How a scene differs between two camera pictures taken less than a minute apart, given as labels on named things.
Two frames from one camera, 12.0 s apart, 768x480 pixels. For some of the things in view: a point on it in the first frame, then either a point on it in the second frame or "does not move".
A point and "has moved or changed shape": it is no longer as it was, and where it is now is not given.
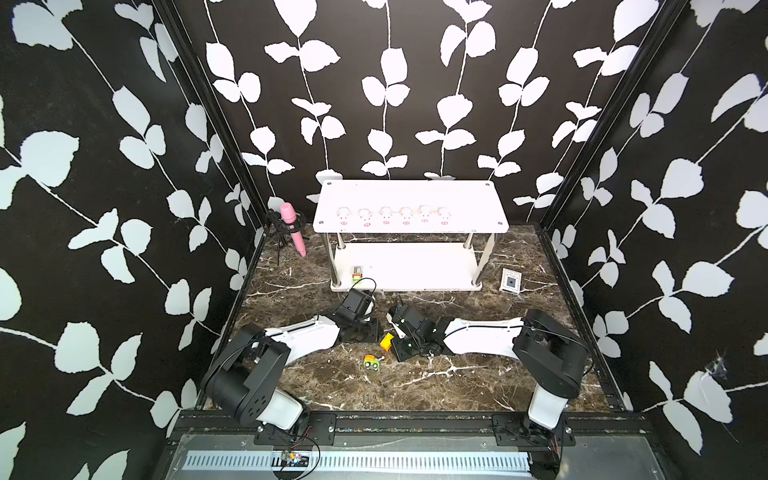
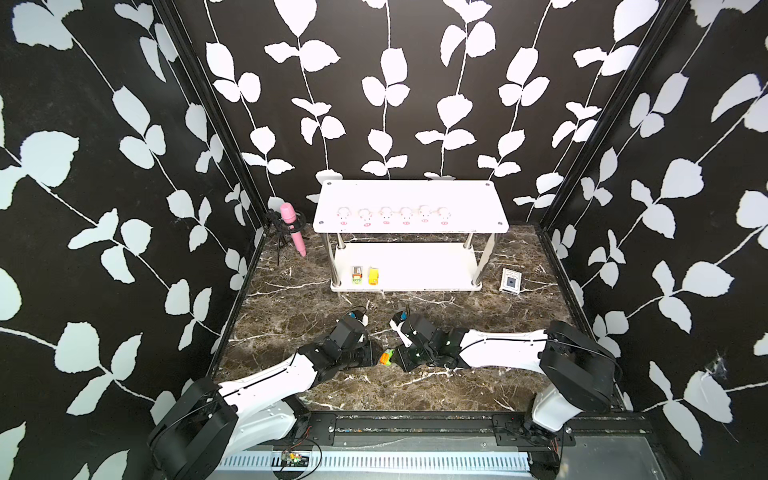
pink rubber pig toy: (343, 214) does not move
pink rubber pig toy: (365, 217) does not move
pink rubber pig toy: (406, 214) does not move
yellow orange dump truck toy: (386, 341) → (373, 275)
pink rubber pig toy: (444, 215) does not move
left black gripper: (375, 334) → (370, 357)
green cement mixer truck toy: (371, 362) has moved or changed shape
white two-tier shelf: (452, 207) does not move
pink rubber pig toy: (424, 210) does not move
